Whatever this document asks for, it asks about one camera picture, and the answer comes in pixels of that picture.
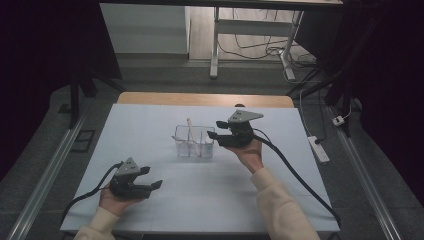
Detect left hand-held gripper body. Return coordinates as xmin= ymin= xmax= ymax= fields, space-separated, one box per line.
xmin=109 ymin=157 xmax=155 ymax=201

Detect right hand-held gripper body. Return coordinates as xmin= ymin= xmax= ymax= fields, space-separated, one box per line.
xmin=218 ymin=109 xmax=265 ymax=149

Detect green and white glue stick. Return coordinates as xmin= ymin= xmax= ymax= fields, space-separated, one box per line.
xmin=203 ymin=132 xmax=214 ymax=155

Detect white stick with wooden ends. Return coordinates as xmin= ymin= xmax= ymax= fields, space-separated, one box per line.
xmin=185 ymin=117 xmax=201 ymax=156

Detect clear plastic organizer box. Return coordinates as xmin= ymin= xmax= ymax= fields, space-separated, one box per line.
xmin=171 ymin=125 xmax=216 ymax=159

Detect person's left hand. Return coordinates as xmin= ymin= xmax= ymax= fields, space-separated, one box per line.
xmin=99 ymin=184 xmax=144 ymax=218

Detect person's right hand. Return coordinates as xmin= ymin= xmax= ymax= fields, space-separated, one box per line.
xmin=223 ymin=139 xmax=264 ymax=175

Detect wooden table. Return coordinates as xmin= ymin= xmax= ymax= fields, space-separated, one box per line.
xmin=117 ymin=91 xmax=295 ymax=109

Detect white board table cover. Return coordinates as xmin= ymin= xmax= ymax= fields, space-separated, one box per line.
xmin=59 ymin=103 xmax=341 ymax=233

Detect white power strip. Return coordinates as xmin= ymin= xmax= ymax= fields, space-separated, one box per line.
xmin=307 ymin=135 xmax=331 ymax=164

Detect black metal stand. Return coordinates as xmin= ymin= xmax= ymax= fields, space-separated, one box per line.
xmin=286 ymin=59 xmax=354 ymax=138
xmin=68 ymin=66 xmax=126 ymax=129

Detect white cabinet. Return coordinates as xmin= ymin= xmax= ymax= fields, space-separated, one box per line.
xmin=99 ymin=3 xmax=191 ymax=55

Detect dark curtain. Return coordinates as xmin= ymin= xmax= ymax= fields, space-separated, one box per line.
xmin=0 ymin=0 xmax=122 ymax=183
xmin=343 ymin=0 xmax=424 ymax=208

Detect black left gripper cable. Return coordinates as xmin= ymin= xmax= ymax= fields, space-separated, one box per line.
xmin=59 ymin=161 xmax=124 ymax=226

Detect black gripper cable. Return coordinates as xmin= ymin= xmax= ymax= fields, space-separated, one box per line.
xmin=59 ymin=161 xmax=124 ymax=226
xmin=251 ymin=128 xmax=342 ymax=229

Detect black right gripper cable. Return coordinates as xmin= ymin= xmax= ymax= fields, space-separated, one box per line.
xmin=251 ymin=128 xmax=342 ymax=229

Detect aluminium rail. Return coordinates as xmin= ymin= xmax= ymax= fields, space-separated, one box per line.
xmin=328 ymin=106 xmax=404 ymax=240
xmin=6 ymin=116 xmax=86 ymax=240

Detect floor cables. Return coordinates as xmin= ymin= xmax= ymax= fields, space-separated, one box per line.
xmin=218 ymin=9 xmax=318 ymax=68

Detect white desk frame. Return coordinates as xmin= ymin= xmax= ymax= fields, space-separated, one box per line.
xmin=209 ymin=6 xmax=305 ymax=81

